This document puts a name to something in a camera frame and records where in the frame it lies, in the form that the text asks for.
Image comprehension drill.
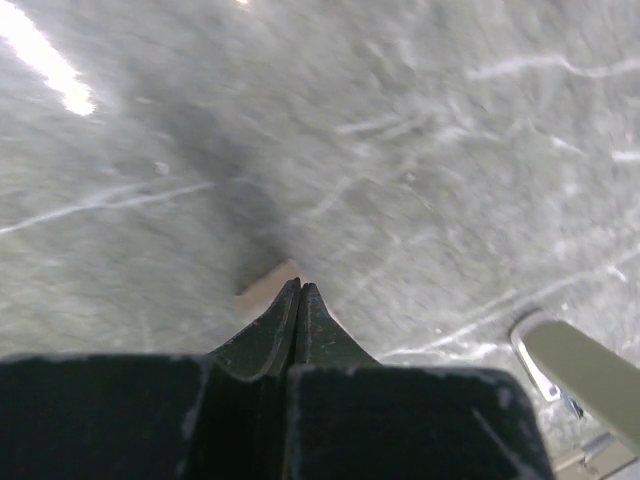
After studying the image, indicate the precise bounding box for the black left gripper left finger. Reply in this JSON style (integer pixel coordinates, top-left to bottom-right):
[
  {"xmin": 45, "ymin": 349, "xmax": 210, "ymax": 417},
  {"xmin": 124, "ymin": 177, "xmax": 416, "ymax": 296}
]
[{"xmin": 1, "ymin": 279, "xmax": 301, "ymax": 479}]

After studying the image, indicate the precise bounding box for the small cardboard staple box lid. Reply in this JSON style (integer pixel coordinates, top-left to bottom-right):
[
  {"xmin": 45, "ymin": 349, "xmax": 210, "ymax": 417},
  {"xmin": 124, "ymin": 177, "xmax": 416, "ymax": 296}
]
[{"xmin": 235, "ymin": 259, "xmax": 306, "ymax": 322}]

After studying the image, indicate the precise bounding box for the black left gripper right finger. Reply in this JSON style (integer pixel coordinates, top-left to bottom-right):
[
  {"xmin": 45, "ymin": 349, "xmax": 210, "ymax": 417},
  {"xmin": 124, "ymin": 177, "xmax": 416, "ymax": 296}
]
[{"xmin": 287, "ymin": 284, "xmax": 553, "ymax": 479}]

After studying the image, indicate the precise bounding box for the beige metal stapler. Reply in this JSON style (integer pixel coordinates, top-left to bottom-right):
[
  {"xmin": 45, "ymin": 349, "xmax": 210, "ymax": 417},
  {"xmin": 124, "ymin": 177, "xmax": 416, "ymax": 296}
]
[{"xmin": 509, "ymin": 310, "xmax": 639, "ymax": 454}]

